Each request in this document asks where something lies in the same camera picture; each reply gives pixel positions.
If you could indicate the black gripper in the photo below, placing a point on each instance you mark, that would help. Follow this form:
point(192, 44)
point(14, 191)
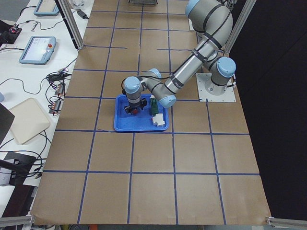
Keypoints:
point(134, 106)

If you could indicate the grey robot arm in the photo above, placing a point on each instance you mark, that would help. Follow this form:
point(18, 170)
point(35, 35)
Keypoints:
point(214, 21)

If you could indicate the blue plastic tray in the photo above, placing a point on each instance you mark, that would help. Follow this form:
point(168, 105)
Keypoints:
point(142, 121)

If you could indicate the green terminal block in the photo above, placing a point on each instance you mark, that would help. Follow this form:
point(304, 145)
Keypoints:
point(154, 106)

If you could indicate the white circuit breaker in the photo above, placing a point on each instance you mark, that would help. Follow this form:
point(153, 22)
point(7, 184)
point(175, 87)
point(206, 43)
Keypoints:
point(158, 120)

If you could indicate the black power adapter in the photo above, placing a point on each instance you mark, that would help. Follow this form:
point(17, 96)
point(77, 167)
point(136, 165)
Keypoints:
point(82, 14)

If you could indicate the blue teach pendant near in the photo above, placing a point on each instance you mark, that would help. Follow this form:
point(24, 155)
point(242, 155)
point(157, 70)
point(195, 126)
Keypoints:
point(39, 50)

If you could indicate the blue teach pendant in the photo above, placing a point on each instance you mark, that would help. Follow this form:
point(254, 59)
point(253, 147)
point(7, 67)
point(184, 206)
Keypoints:
point(39, 50)
point(46, 8)

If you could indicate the blue teach pendant far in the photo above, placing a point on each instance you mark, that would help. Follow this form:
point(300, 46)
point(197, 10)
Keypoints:
point(46, 8)

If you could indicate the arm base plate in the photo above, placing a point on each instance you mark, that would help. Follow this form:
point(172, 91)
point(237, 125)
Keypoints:
point(191, 28)
point(209, 92)

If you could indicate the aluminium frame post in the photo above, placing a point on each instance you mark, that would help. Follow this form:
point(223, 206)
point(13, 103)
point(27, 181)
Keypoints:
point(66, 13)

